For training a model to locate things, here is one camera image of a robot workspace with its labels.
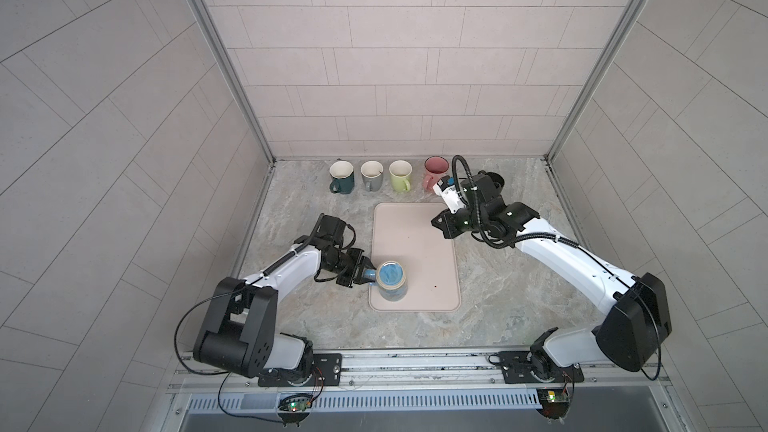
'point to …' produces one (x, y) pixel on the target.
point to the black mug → (497, 179)
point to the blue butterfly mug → (390, 278)
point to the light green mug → (400, 173)
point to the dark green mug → (342, 173)
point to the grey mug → (372, 175)
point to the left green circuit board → (294, 408)
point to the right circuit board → (555, 403)
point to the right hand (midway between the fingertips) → (431, 222)
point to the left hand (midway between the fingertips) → (385, 265)
